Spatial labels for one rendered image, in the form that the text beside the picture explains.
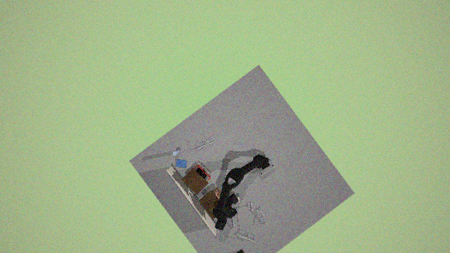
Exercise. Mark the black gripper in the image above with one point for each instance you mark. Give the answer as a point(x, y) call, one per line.
point(232, 200)

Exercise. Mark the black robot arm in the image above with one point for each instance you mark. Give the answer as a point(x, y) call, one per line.
point(221, 211)

